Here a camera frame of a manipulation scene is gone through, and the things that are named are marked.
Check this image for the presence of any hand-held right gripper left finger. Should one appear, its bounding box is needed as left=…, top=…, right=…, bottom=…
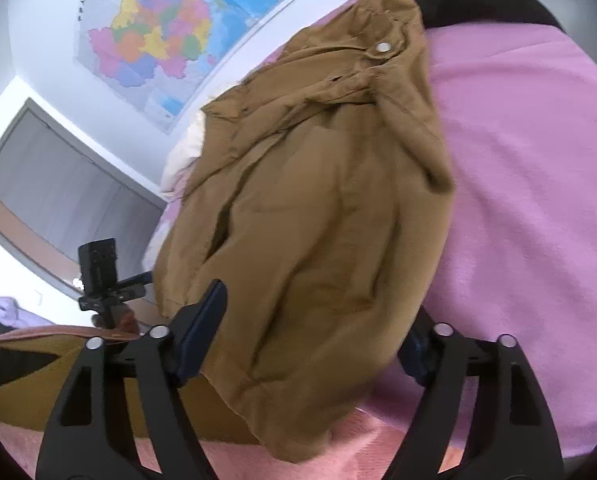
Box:
left=35, top=280, right=229, bottom=480

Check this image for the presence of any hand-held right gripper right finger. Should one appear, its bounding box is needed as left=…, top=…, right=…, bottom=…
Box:
left=379, top=305, right=564, bottom=480

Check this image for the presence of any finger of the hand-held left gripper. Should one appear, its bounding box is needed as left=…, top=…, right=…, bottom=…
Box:
left=112, top=286, right=148, bottom=303
left=118, top=271, right=155, bottom=288

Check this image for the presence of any brown jacket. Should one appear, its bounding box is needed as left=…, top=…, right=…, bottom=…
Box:
left=0, top=0, right=457, bottom=463

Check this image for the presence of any grey wooden door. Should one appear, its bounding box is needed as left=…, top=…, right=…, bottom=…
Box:
left=0, top=97, right=166, bottom=301

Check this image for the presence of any purple cloth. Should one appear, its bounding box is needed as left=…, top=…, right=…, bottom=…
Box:
left=0, top=296, right=54, bottom=331

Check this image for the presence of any cream garment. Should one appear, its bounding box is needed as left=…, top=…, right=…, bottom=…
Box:
left=159, top=120, right=206, bottom=196

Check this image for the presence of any pink printed blanket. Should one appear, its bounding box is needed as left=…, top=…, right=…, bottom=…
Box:
left=0, top=0, right=597, bottom=480

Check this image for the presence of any black garment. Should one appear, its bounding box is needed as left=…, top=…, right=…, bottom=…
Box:
left=409, top=0, right=564, bottom=31

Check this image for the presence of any colourful wall map poster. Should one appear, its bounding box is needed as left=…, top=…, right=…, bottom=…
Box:
left=72, top=0, right=352, bottom=136

